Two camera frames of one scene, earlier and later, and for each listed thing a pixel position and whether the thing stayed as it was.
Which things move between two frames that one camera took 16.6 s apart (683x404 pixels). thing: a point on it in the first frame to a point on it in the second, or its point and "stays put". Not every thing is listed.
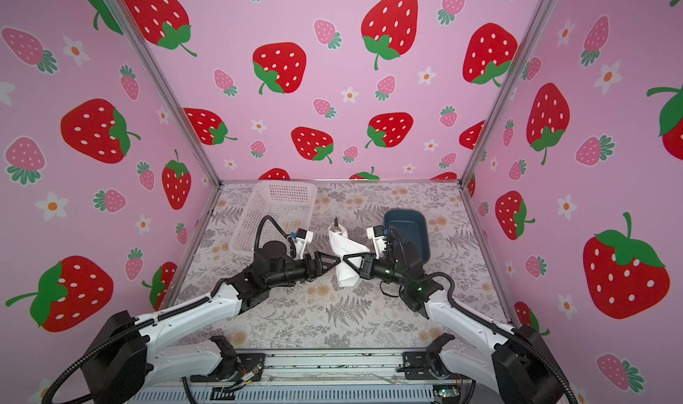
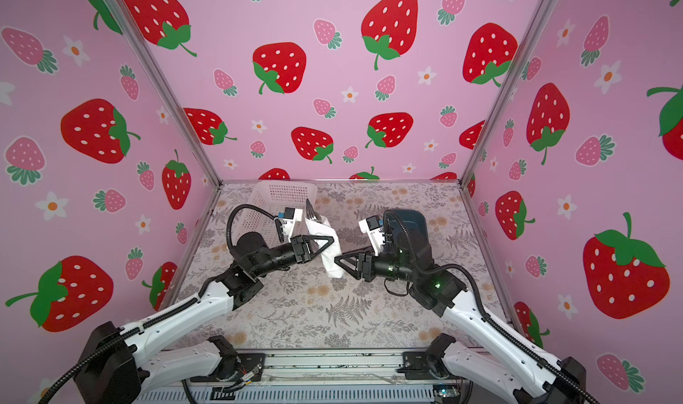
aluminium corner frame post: (161, 75) stays put
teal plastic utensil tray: (409, 226) stays put
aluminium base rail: (335, 367) stays put
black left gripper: (313, 267) to (301, 248)
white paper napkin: (342, 246) to (332, 260)
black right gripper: (367, 266) stays put
